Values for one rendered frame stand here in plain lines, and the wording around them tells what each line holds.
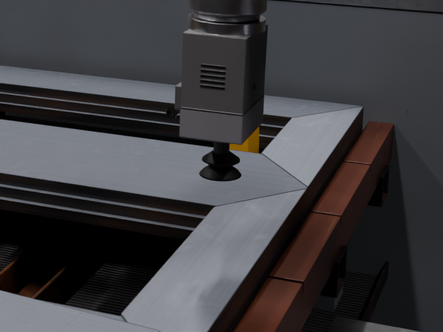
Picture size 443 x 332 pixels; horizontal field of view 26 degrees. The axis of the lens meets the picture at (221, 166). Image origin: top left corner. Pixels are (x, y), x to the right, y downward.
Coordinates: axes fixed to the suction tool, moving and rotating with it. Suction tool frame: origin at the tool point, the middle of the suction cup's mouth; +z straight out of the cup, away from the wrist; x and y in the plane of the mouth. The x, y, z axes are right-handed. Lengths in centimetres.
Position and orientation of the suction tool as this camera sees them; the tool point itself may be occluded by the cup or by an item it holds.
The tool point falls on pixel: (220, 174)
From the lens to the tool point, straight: 97.9
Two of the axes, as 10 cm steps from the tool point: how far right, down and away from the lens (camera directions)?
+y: -2.8, 3.0, -9.1
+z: -0.4, 9.5, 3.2
